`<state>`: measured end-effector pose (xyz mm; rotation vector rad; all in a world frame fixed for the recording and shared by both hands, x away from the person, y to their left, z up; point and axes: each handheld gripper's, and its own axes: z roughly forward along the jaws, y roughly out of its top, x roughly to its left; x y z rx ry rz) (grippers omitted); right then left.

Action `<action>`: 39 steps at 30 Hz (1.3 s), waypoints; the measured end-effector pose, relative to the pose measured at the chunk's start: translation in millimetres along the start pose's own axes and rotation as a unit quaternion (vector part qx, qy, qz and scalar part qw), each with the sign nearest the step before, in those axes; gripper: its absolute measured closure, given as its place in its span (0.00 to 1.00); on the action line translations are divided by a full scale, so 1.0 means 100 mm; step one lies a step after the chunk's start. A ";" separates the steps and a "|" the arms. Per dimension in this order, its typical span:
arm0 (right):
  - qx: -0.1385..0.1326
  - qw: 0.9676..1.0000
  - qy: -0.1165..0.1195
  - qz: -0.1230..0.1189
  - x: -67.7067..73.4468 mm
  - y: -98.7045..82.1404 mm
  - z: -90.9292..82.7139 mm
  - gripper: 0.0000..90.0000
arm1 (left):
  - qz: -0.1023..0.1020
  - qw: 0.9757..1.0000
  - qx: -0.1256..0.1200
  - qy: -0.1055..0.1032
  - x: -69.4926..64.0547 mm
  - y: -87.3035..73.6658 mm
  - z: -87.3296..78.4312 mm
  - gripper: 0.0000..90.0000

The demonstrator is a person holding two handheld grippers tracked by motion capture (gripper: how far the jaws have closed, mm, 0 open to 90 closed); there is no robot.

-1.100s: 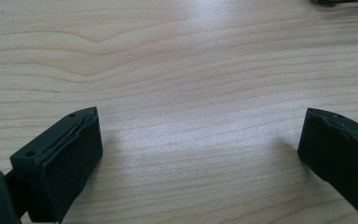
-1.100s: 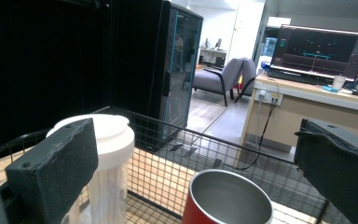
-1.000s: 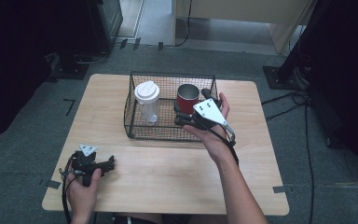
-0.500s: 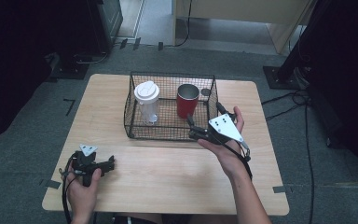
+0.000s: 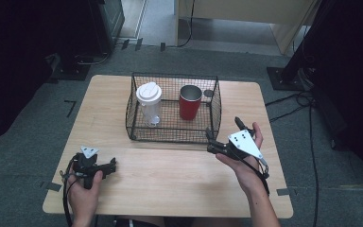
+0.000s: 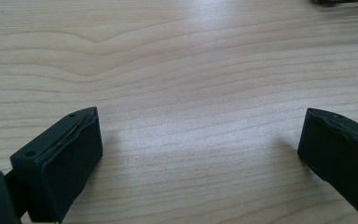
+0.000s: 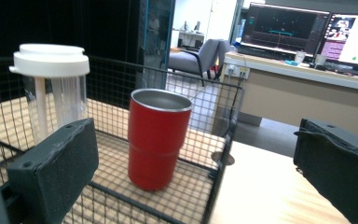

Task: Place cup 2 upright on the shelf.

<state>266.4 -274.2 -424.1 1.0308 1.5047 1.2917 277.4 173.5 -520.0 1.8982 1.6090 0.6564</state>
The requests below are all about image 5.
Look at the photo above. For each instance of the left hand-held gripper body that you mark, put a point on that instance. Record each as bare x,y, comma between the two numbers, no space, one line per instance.
86,164

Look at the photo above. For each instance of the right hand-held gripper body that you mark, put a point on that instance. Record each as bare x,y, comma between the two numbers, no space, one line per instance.
244,142

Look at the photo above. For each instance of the red steel cup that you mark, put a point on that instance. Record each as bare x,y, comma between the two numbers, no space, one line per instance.
189,107

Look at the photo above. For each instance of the clear bottle with white lid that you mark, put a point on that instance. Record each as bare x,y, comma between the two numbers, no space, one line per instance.
149,94

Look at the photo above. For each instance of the person's right hand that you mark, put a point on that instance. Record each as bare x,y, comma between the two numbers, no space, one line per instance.
247,175

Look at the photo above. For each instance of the person's left hand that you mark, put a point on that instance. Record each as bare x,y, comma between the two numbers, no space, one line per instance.
83,201

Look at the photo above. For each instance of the grey tape patch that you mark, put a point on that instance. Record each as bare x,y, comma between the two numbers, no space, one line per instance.
53,186
283,191

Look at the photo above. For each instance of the round dark tag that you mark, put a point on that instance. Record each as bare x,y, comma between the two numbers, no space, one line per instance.
208,93

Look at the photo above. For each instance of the black tape corner mark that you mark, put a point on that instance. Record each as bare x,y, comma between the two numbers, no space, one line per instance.
71,107

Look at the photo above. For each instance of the black tape strip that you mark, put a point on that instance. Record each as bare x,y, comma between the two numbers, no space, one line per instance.
125,44
138,44
162,46

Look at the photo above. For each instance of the beige wooden cabinet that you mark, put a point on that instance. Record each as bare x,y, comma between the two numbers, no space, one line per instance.
249,12

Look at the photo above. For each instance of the black curtain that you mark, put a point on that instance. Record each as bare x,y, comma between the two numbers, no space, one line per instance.
9,63
353,78

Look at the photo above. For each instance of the dark cabinet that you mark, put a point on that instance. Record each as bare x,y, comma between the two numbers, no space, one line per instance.
108,25

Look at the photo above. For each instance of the black stand base plate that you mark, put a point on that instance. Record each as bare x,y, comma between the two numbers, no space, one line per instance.
283,78
71,72

